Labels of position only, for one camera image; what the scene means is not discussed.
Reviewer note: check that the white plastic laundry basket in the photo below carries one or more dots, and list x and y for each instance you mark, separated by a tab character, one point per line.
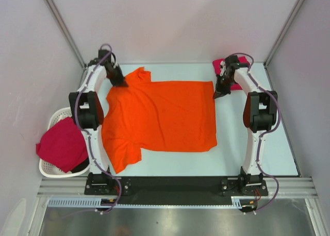
49	170

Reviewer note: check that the grey slotted cable duct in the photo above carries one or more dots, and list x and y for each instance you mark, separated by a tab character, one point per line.
71	202

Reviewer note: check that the folded magenta t shirt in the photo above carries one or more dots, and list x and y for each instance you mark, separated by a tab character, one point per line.
217	69

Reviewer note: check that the orange t shirt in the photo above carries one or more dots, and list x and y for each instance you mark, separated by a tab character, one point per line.
173	116

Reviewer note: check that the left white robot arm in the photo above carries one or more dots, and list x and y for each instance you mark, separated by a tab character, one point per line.
88	116

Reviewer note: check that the aluminium frame rail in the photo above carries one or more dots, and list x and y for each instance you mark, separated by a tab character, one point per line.
289	187

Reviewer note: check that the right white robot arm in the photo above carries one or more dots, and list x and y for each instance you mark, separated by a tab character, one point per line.
261	116

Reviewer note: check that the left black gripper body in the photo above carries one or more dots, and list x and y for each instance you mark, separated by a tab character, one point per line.
116	77

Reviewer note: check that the magenta t shirt in basket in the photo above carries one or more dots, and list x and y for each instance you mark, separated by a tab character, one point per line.
63	145

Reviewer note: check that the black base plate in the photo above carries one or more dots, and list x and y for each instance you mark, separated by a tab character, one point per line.
175	190

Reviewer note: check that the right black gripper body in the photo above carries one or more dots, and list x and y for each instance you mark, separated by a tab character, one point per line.
224	84

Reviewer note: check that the black garment in basket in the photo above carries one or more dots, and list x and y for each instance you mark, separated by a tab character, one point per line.
79	168

